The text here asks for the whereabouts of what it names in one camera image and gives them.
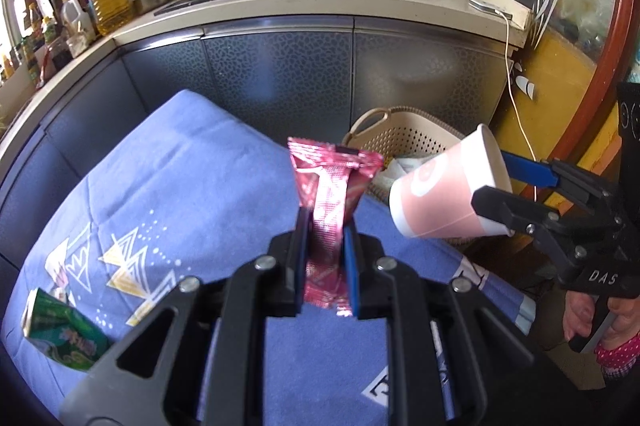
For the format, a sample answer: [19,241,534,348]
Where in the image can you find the flat phone on charge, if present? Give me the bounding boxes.
[467,0,514,18]

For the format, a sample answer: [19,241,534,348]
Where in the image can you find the pink foil wrapper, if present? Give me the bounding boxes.
[287,136,386,318]

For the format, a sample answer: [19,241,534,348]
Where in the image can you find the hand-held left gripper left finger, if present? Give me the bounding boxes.
[60,206,313,426]

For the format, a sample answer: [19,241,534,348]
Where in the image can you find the group of condiment bottles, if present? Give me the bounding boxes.
[0,0,101,90]

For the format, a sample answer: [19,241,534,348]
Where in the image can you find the person's right hand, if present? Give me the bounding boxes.
[562,289,640,357]

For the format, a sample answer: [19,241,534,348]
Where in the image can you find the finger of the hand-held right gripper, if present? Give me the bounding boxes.
[471,185,583,269]
[499,150,618,209]

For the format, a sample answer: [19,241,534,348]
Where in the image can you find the white plastic jug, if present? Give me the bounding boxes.
[60,0,97,46]

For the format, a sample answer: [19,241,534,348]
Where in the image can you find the pink paper cup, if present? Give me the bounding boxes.
[389,123,514,239]

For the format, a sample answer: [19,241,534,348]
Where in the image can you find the grey kitchen cabinet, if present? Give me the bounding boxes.
[0,14,516,227]

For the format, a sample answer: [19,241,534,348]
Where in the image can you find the green snack packet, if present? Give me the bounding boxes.
[21,289,112,373]

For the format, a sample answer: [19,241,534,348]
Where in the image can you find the beige plastic basket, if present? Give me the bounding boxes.
[342,106,473,252]

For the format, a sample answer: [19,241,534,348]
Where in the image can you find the blue printed blanket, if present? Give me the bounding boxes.
[0,89,538,426]

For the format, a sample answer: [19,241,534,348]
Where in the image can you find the person's right forearm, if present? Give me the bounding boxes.
[595,335,640,389]

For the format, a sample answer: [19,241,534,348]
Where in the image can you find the white charging cable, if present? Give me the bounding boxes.
[492,9,540,203]

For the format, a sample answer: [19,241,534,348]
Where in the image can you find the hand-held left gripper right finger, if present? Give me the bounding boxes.
[342,223,537,426]

